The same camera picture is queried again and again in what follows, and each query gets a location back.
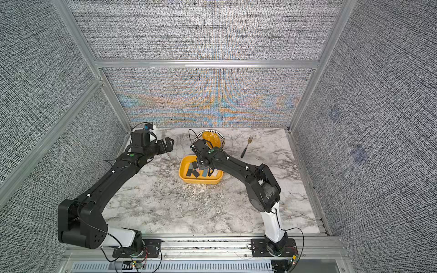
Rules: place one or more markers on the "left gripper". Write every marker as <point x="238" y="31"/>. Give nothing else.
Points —
<point x="169" y="146"/>

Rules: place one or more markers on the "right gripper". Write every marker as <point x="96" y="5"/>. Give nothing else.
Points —
<point x="200" y="164"/>

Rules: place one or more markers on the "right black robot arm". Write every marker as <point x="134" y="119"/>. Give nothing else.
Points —
<point x="261" y="186"/>

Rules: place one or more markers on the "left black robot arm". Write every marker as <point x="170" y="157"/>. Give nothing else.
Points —
<point x="80" y="221"/>

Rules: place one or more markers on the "yellow storage box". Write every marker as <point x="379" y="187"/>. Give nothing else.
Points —
<point x="197" y="180"/>

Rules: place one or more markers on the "patterned white bowl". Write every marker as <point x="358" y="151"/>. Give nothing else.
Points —
<point x="199" y="136"/>

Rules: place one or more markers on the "yellow bread loaf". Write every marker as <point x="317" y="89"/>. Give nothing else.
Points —
<point x="212" y="138"/>

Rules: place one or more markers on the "green handled gold fork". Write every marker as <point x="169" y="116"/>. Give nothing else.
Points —
<point x="249" y="141"/>

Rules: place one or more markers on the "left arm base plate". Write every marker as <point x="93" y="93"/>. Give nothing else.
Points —
<point x="150" y="248"/>

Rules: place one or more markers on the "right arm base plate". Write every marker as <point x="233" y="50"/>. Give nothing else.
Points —
<point x="264" y="247"/>

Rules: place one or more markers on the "white slotted cable duct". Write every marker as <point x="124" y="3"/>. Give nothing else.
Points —
<point x="177" y="266"/>

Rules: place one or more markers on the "aluminium front rail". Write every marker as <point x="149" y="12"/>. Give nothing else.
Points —
<point x="236" y="246"/>

